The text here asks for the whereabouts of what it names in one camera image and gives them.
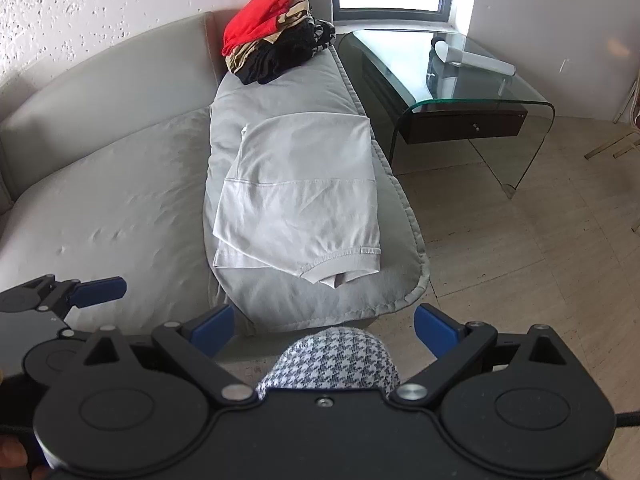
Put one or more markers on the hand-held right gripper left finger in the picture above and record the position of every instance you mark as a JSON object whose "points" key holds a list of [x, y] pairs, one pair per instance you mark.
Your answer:
{"points": [[215, 330]]}

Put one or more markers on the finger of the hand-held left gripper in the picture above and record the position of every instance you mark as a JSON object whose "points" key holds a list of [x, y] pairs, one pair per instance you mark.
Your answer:
{"points": [[102, 290]]}

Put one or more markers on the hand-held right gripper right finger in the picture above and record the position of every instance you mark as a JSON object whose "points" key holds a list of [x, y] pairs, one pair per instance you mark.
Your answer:
{"points": [[437, 327]]}

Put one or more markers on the white shirt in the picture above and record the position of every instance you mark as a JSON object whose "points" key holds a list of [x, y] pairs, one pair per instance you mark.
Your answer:
{"points": [[300, 200]]}

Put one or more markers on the pile of red and black clothes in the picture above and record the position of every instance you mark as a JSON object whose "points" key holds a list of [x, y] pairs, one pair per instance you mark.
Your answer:
{"points": [[290, 10]]}

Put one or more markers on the person's left hand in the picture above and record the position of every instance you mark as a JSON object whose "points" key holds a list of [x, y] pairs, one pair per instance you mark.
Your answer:
{"points": [[12, 455]]}

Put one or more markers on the person's houndstooth trouser leg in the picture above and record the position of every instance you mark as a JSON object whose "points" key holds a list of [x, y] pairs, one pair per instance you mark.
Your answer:
{"points": [[330, 360]]}

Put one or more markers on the grey sofa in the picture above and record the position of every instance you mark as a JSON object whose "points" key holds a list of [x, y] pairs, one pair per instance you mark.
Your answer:
{"points": [[100, 90]]}

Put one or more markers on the dark drawer unit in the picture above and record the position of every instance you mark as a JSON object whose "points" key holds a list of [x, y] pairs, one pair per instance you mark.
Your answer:
{"points": [[465, 122]]}

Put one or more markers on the white cylinder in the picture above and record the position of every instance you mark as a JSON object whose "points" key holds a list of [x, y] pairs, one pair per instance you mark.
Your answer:
{"points": [[475, 60]]}

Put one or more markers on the glass side table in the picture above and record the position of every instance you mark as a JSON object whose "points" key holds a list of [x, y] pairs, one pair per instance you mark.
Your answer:
{"points": [[400, 50]]}

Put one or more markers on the red garment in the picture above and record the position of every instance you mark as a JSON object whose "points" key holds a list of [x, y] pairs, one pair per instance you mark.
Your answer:
{"points": [[255, 15]]}

